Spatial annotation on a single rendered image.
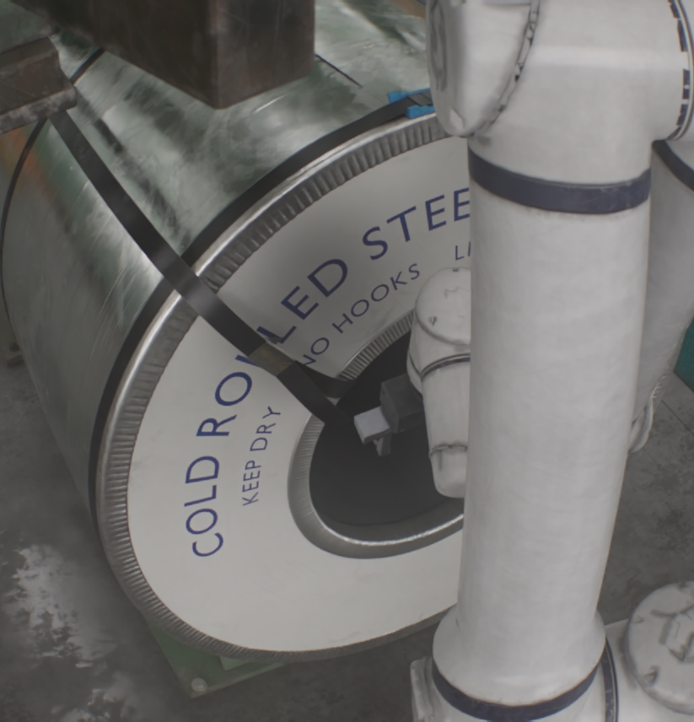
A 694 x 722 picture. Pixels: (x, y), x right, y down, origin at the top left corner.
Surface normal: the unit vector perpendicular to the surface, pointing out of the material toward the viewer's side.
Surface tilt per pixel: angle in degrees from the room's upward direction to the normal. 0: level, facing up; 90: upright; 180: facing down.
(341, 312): 90
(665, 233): 103
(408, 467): 5
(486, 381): 86
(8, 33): 90
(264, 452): 90
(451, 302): 21
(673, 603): 9
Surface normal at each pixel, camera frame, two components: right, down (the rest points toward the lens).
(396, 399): 0.00, -0.40
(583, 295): -0.04, 0.53
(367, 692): -0.04, -0.74
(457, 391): -0.35, -0.35
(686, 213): -0.56, 0.74
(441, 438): -0.76, -0.19
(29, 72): 0.47, 0.58
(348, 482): 0.32, -0.81
